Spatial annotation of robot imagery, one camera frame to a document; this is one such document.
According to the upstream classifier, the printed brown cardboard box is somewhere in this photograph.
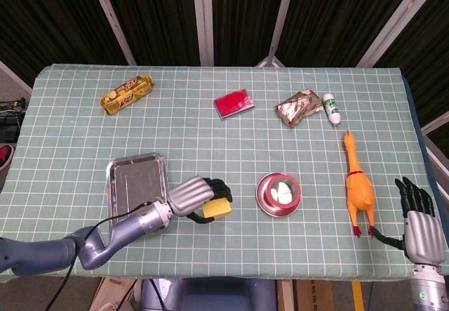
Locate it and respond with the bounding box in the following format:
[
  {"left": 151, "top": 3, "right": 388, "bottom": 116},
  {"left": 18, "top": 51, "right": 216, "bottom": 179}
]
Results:
[{"left": 276, "top": 279, "right": 355, "bottom": 311}]

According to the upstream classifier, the gold snack packet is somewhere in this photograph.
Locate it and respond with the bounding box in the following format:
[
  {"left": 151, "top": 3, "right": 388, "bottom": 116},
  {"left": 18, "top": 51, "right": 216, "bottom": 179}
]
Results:
[{"left": 100, "top": 74, "right": 155, "bottom": 116}]

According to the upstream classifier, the yellow sponge block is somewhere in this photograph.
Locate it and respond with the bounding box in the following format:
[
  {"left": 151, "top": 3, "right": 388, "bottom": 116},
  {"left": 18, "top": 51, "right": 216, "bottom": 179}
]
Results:
[{"left": 202, "top": 198, "right": 232, "bottom": 219}]

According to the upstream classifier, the white frame post with foot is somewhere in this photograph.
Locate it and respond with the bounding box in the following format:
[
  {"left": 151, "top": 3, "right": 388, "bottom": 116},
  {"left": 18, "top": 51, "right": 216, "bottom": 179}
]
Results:
[{"left": 255, "top": 0, "right": 298, "bottom": 68}]

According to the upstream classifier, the white metal frame post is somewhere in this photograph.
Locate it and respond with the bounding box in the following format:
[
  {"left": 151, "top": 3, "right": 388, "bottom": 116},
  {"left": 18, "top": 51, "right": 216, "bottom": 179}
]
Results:
[
  {"left": 192, "top": 0, "right": 215, "bottom": 67},
  {"left": 86, "top": 0, "right": 137, "bottom": 66},
  {"left": 356, "top": 0, "right": 442, "bottom": 68}
]

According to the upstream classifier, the orange rubber chicken toy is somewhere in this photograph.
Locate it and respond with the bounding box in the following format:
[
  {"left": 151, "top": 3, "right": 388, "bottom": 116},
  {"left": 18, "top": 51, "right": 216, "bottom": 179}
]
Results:
[{"left": 342, "top": 130, "right": 377, "bottom": 237}]

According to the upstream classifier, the silver foil snack packet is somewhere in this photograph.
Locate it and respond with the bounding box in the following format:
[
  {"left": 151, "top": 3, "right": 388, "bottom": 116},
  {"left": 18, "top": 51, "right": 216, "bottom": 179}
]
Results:
[{"left": 274, "top": 88, "right": 324, "bottom": 128}]

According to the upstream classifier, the rectangular steel tray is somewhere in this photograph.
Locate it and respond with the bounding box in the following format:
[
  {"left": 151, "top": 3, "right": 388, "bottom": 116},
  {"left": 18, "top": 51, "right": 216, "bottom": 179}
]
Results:
[{"left": 106, "top": 152, "right": 173, "bottom": 234}]

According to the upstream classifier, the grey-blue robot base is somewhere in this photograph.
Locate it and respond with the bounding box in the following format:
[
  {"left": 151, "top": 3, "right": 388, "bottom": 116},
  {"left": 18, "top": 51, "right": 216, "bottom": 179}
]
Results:
[{"left": 140, "top": 277, "right": 278, "bottom": 311}]

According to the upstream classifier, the black electronics with cables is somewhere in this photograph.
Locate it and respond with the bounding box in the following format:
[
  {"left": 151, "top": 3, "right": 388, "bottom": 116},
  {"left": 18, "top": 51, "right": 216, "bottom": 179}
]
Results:
[{"left": 0, "top": 97, "right": 29, "bottom": 143}]

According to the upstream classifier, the red flat box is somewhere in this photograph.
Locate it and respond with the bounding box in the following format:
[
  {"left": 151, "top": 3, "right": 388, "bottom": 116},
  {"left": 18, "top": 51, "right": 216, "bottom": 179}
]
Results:
[{"left": 213, "top": 88, "right": 255, "bottom": 120}]

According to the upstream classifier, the small white green-label bottle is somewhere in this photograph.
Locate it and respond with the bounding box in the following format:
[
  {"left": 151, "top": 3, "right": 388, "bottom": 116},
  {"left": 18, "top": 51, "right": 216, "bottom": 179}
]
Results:
[{"left": 322, "top": 93, "right": 342, "bottom": 126}]

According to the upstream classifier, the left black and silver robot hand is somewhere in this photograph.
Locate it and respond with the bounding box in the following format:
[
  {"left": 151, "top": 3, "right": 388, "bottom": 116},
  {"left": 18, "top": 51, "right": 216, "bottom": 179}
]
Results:
[{"left": 168, "top": 176, "right": 234, "bottom": 225}]

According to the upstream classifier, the green checked tablecloth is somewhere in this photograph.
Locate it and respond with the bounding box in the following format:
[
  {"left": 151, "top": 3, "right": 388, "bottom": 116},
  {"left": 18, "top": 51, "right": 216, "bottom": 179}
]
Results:
[{"left": 0, "top": 63, "right": 449, "bottom": 279}]

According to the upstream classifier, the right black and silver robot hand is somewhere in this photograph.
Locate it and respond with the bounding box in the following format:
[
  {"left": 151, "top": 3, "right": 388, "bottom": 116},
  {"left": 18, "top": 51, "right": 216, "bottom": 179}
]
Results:
[{"left": 372, "top": 176, "right": 445, "bottom": 266}]

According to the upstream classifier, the round metal dish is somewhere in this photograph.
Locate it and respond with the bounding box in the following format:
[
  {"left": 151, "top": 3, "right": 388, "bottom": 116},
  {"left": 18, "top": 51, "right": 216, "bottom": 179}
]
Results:
[{"left": 255, "top": 172, "right": 302, "bottom": 218}]

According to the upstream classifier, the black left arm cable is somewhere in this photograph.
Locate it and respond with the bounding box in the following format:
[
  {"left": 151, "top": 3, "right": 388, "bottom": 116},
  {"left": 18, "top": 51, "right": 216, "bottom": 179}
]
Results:
[{"left": 43, "top": 201, "right": 155, "bottom": 311}]

